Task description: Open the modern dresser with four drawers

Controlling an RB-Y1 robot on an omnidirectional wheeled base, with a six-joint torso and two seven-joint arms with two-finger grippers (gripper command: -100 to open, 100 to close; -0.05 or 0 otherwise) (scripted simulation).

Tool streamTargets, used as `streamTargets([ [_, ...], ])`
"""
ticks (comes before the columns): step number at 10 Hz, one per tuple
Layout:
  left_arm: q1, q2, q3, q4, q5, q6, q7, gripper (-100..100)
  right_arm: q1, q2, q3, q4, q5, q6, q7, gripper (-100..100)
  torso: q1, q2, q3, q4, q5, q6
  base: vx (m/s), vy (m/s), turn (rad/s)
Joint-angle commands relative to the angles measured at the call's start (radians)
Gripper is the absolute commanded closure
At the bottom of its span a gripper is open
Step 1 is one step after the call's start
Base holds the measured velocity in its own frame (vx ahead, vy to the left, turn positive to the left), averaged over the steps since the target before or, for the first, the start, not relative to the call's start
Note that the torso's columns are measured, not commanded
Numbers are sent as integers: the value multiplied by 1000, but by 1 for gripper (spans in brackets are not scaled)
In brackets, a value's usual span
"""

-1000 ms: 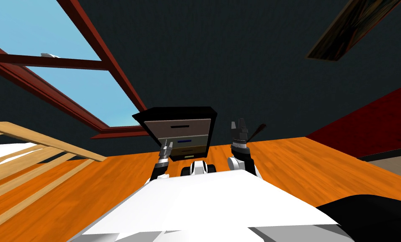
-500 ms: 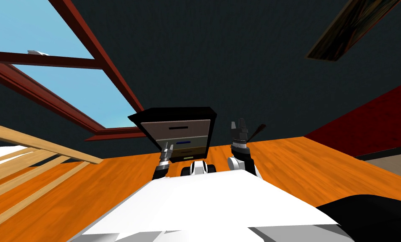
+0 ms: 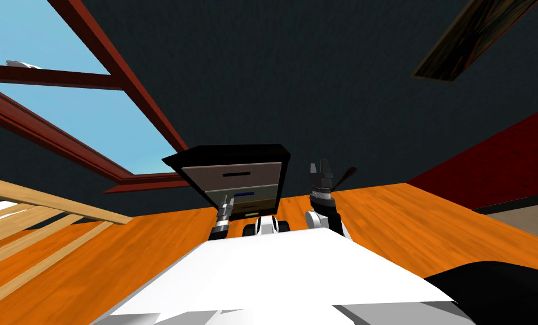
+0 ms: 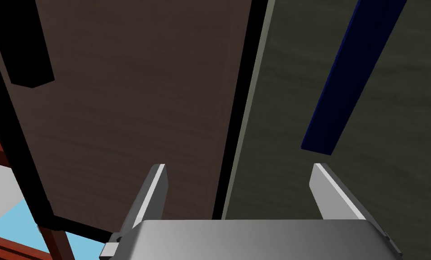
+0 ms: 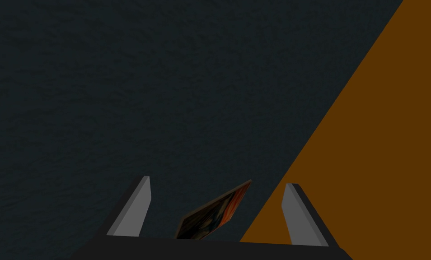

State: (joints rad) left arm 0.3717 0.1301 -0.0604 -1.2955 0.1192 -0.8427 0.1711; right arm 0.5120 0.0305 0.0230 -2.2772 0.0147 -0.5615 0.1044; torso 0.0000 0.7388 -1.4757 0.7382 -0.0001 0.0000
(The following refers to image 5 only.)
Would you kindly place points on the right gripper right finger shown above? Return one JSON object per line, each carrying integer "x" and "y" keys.
{"x": 299, "y": 220}

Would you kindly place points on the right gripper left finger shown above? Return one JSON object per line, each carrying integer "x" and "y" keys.
{"x": 134, "y": 213}

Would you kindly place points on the orange and black wall picture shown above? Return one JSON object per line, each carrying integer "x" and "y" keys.
{"x": 215, "y": 215}

